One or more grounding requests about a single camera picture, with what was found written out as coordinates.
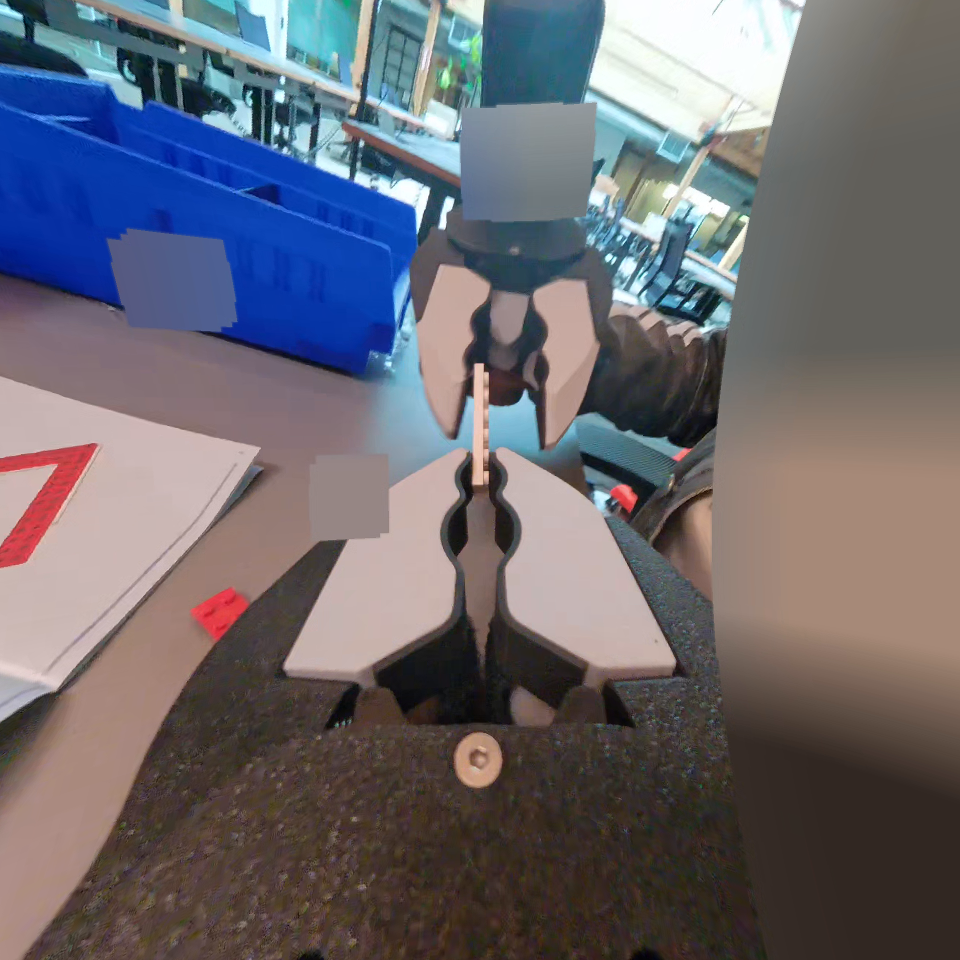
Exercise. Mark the person's right hand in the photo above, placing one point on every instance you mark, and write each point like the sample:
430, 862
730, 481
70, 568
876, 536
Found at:
510, 386

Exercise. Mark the blue divided plastic bin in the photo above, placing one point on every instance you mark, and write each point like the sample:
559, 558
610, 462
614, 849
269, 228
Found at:
300, 225

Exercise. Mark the wood top office table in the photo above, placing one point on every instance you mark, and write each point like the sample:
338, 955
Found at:
405, 146
262, 64

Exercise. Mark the black mesh office chair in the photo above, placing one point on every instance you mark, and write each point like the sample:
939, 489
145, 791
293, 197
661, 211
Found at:
622, 450

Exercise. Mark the person's light trousers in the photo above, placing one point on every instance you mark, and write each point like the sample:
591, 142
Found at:
690, 547

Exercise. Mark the long red lego plate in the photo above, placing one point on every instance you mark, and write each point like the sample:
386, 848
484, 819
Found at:
219, 611

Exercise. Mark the person's dark jacket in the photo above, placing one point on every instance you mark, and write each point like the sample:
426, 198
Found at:
690, 480

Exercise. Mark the lego instruction booklet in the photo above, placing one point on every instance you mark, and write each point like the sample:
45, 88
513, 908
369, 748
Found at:
150, 487

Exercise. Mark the person's right forearm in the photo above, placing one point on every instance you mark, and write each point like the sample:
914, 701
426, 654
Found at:
660, 375

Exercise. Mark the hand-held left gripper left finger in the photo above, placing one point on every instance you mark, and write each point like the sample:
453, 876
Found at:
375, 600

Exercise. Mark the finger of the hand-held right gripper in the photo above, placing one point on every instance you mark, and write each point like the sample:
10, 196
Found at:
570, 352
446, 337

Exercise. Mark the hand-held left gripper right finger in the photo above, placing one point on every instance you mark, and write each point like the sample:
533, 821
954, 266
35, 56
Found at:
585, 592

